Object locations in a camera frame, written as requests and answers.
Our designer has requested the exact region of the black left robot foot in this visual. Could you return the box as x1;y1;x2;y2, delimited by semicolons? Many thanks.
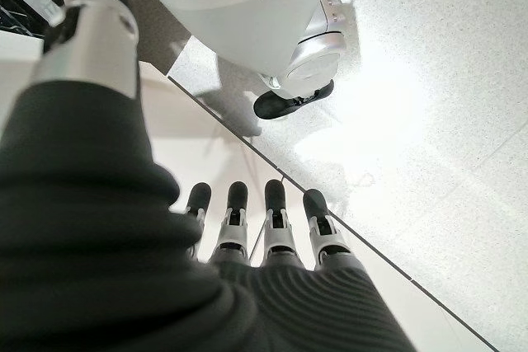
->
252;78;335;120

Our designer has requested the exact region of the white cabinet door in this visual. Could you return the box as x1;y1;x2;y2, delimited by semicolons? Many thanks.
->
0;34;498;352

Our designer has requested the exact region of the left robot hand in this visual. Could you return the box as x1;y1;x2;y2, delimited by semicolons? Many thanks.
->
0;0;418;352

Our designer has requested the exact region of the white left robot leg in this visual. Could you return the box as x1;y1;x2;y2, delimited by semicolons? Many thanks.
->
111;0;348;92

